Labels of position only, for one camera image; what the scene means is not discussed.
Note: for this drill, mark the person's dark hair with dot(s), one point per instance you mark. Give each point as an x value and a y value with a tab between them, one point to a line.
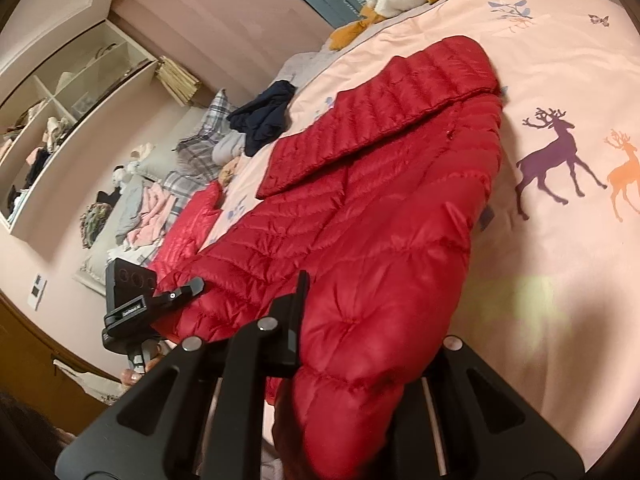
25	435

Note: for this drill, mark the white wall switch panel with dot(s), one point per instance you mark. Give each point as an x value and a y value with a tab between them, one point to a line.
38	291

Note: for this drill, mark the white wall shelf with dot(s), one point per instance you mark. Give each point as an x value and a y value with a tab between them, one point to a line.
90	125

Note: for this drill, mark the cream plush toy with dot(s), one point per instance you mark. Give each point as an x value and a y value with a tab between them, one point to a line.
142	152

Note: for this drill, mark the small orange plush toy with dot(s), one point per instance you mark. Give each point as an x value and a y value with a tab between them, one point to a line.
230	172

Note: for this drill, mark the navy blue garment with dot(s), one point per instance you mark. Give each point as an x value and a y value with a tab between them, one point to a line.
260	115

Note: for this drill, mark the floral patterned bag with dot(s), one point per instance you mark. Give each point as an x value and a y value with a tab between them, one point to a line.
95	225

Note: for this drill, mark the pink clothes pile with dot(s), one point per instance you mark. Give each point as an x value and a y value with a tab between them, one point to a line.
150	217

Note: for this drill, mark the large plaid pillow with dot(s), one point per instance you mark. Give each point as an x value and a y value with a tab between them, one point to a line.
212	115

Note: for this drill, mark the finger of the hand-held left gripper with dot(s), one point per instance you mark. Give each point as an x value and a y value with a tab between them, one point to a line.
175	296

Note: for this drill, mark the person's left hand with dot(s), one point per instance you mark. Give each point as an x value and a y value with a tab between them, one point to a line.
134	376

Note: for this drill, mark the pile of folded clothes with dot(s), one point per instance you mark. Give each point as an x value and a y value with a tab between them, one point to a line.
47	130

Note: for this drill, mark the brown wooden cabinet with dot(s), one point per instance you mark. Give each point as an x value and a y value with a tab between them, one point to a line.
30	350

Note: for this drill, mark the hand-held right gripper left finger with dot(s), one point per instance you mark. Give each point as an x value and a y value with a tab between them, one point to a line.
295	340

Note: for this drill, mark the grey bed sheet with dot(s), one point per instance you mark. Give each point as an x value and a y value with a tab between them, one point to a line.
300	67

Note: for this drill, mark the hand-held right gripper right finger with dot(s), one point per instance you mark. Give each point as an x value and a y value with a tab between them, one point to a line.
457	365

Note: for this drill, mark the red down jacket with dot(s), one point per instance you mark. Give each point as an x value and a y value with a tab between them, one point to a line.
390	220

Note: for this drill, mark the black and white plush toy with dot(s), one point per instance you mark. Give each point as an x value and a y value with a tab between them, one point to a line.
122	174

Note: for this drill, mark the grey garment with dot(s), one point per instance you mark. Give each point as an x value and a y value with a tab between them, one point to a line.
227	147

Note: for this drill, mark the grey cloth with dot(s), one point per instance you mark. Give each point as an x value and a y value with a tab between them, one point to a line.
130	205

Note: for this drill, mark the beige headboard cushion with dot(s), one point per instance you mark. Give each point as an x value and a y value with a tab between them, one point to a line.
165	145

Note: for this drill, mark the hanging straw tassel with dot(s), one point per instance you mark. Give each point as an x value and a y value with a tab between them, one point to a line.
177	80

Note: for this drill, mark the light red puffer jacket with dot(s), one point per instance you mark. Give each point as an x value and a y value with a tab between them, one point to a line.
187	230

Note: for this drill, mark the small plaid pillow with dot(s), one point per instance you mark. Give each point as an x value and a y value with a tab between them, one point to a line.
187	180

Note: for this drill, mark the pink curtain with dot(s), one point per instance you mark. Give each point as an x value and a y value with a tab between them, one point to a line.
225	5

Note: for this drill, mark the pink deer printed blanket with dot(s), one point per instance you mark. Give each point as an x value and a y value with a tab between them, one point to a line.
550	285

